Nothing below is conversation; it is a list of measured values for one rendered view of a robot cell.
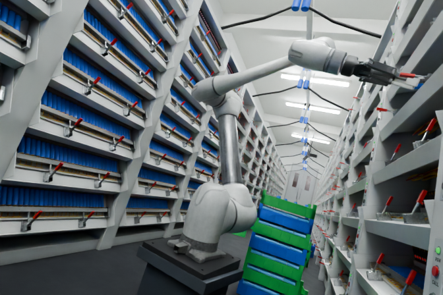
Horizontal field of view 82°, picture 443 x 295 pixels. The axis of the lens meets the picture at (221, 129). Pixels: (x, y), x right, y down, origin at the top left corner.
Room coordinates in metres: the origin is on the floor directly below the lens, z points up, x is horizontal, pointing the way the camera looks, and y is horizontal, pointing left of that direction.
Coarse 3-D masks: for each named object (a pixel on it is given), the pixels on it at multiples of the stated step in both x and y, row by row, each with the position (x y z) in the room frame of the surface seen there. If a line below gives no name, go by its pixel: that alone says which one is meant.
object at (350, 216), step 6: (354, 204) 1.51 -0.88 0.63; (342, 210) 1.69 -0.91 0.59; (348, 210) 1.68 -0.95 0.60; (354, 210) 1.67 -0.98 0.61; (360, 210) 1.13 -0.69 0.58; (342, 216) 1.69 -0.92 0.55; (348, 216) 1.52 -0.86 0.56; (354, 216) 1.51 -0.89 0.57; (348, 222) 1.45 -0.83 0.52; (354, 222) 1.27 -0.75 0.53
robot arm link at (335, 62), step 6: (330, 54) 0.83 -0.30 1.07; (336, 54) 0.82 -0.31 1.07; (342, 54) 0.82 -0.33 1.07; (330, 60) 0.83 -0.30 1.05; (336, 60) 0.82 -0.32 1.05; (342, 60) 0.81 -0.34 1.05; (324, 66) 0.85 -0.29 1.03; (330, 66) 0.84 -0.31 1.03; (336, 66) 0.83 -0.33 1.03; (342, 66) 0.83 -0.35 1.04; (330, 72) 0.87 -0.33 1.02; (336, 72) 0.85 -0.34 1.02
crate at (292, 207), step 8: (264, 192) 1.49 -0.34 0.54; (264, 200) 1.48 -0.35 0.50; (272, 200) 1.47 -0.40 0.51; (280, 200) 1.46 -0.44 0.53; (280, 208) 1.46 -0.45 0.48; (288, 208) 1.45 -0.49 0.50; (296, 208) 1.44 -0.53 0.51; (304, 208) 1.43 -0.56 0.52; (312, 208) 1.42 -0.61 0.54; (304, 216) 1.43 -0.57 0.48; (312, 216) 1.42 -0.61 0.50
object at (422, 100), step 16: (432, 80) 0.58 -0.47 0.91; (416, 96) 0.67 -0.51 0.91; (432, 96) 0.67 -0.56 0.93; (400, 112) 0.80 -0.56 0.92; (416, 112) 0.79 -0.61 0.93; (432, 112) 0.79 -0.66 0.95; (384, 128) 0.98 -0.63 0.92; (400, 128) 0.97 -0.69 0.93; (416, 128) 0.97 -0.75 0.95; (432, 128) 0.93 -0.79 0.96
